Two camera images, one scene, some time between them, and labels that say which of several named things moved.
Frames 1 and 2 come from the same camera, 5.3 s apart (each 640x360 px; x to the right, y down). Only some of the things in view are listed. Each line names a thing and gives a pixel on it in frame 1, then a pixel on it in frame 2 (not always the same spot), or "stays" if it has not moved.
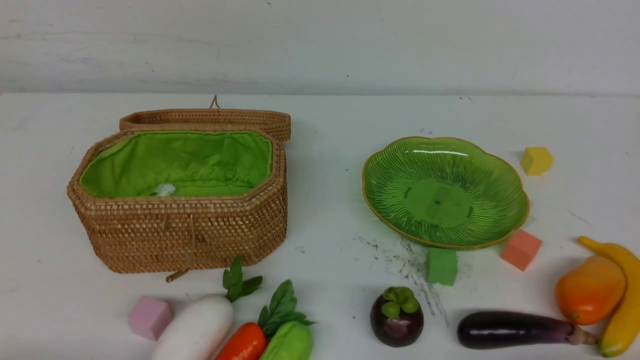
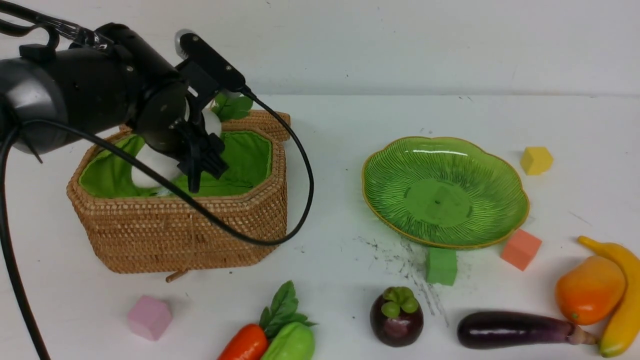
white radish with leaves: x=197 y=332 to x=227 y=106
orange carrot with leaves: x=246 y=342 stays
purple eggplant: x=488 y=330 stays
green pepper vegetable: x=292 y=342 stays
